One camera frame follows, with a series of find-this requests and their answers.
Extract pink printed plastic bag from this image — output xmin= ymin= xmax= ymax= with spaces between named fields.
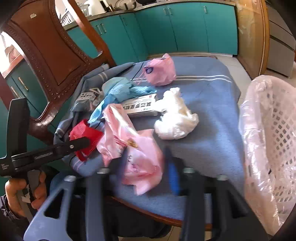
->
xmin=96 ymin=103 xmax=164 ymax=195

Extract red plastic wrapper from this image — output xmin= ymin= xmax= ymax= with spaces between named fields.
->
xmin=69 ymin=119 xmax=103 ymax=162

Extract white blue medicine box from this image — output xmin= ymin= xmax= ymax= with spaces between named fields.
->
xmin=121 ymin=93 xmax=159 ymax=118

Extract grey foil wrapper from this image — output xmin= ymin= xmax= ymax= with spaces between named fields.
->
xmin=71 ymin=87 xmax=104 ymax=112

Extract teal kitchen cabinets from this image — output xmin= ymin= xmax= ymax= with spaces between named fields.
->
xmin=25 ymin=1 xmax=238 ymax=125

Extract person's left hand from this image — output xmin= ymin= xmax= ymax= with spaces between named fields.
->
xmin=4 ymin=170 xmax=47 ymax=218

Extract white tissue wad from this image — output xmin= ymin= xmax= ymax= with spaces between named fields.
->
xmin=154 ymin=87 xmax=199 ymax=140

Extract blue striped table cloth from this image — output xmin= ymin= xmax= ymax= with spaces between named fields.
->
xmin=54 ymin=57 xmax=244 ymax=220

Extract white plastic waste basket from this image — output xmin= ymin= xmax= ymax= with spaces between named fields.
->
xmin=240 ymin=75 xmax=296 ymax=236

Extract dark carved wooden chair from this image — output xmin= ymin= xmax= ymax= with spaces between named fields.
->
xmin=1 ymin=1 xmax=116 ymax=145

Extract pink plastic bag ball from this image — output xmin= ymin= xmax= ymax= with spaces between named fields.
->
xmin=142 ymin=53 xmax=177 ymax=86

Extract blue face mask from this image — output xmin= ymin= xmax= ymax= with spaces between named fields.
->
xmin=88 ymin=77 xmax=157 ymax=125

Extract white dish rack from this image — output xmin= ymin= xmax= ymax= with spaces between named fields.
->
xmin=59 ymin=2 xmax=91 ymax=27

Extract grey refrigerator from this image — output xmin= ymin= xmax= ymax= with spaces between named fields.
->
xmin=265 ymin=1 xmax=295 ymax=77

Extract wooden glass sliding door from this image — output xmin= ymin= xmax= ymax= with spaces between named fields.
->
xmin=234 ymin=0 xmax=270 ymax=79

